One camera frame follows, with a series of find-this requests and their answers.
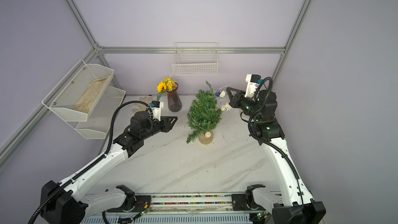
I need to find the yellow sunflower bouquet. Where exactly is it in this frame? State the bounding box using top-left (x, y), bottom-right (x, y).
top-left (157, 76), bottom-right (178, 101)

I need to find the lower white mesh wall basket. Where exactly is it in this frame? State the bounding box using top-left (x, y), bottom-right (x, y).
top-left (68, 86), bottom-right (125, 140)

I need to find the aluminium frame profile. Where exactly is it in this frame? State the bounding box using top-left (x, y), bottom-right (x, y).
top-left (1, 0), bottom-right (313, 171)

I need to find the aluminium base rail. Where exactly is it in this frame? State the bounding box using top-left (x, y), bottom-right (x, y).
top-left (55, 190), bottom-right (325, 224)

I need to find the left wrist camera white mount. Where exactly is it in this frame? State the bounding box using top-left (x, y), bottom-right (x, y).
top-left (150, 101), bottom-right (164, 121)

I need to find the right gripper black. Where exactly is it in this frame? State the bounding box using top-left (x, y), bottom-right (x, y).
top-left (228, 88), bottom-right (262, 122)

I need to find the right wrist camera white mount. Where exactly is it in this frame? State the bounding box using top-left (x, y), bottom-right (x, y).
top-left (245, 74), bottom-right (262, 98)

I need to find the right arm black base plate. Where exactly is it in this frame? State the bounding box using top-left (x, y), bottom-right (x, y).
top-left (231, 194), bottom-right (259, 211)

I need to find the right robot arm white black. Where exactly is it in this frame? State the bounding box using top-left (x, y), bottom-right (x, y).
top-left (226, 74), bottom-right (326, 224)

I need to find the white mesh wall basket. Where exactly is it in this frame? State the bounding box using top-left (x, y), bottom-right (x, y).
top-left (42, 59), bottom-right (114, 122)
top-left (68, 86), bottom-right (125, 140)

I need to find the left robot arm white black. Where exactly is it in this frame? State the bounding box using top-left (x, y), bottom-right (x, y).
top-left (28, 101), bottom-right (178, 224)

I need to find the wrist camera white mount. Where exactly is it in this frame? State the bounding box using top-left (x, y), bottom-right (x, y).
top-left (150, 101), bottom-right (164, 121)
top-left (245, 74), bottom-right (262, 98)

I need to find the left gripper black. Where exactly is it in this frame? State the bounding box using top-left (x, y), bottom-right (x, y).
top-left (141, 117), bottom-right (178, 141)

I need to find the white knit glove black cuff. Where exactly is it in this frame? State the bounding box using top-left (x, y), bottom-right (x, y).
top-left (132, 95), bottom-right (153, 114)

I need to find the white wire basket back wall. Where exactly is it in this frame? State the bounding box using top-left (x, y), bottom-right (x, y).
top-left (172, 42), bottom-right (219, 76)

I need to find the small green christmas tree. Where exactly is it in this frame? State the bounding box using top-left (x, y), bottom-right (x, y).
top-left (186, 80), bottom-right (223, 146)

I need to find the beige glove in basket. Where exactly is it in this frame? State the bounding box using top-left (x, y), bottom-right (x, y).
top-left (73, 75), bottom-right (110, 114)

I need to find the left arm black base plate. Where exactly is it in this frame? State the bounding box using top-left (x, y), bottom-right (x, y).
top-left (107, 195), bottom-right (151, 213)

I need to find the upper white mesh wall basket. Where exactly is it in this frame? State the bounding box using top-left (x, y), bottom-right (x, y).
top-left (42, 59), bottom-right (114, 122)

